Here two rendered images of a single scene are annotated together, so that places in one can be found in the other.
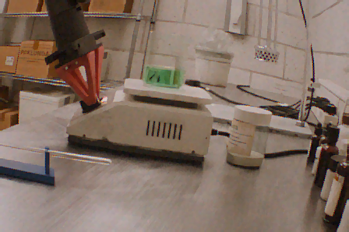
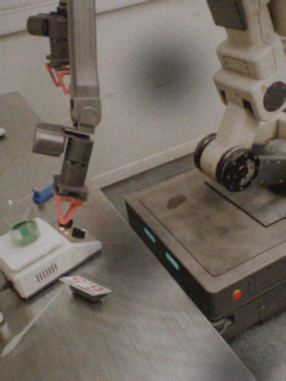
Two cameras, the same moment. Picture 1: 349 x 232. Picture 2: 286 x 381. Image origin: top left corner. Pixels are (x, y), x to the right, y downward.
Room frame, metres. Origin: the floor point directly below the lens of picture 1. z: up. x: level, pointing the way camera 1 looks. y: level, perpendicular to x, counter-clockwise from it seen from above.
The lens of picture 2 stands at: (1.47, -0.08, 1.33)
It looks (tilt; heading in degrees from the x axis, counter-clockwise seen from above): 33 degrees down; 149
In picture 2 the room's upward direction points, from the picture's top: 10 degrees counter-clockwise
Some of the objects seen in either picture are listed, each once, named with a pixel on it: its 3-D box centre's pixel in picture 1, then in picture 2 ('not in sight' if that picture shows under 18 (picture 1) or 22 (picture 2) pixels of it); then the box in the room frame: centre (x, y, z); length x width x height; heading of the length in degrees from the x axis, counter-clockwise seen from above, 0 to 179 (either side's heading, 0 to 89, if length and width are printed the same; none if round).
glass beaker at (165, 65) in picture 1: (165, 60); (21, 223); (0.78, 0.02, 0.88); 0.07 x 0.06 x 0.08; 178
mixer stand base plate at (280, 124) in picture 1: (255, 119); not in sight; (1.19, -0.18, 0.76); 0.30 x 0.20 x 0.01; 81
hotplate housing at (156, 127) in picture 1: (142, 118); (42, 251); (0.79, 0.04, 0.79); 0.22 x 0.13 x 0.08; 95
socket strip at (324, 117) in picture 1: (323, 112); not in sight; (1.47, -0.46, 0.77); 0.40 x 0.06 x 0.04; 171
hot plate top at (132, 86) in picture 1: (165, 90); (26, 242); (0.79, 0.02, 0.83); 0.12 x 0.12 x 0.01; 5
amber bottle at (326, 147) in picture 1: (329, 156); not in sight; (0.67, -0.23, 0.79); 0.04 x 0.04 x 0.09
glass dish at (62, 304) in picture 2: not in sight; (57, 304); (0.92, 0.01, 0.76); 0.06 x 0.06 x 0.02
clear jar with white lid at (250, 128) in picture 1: (249, 136); not in sight; (0.77, -0.11, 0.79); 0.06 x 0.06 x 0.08
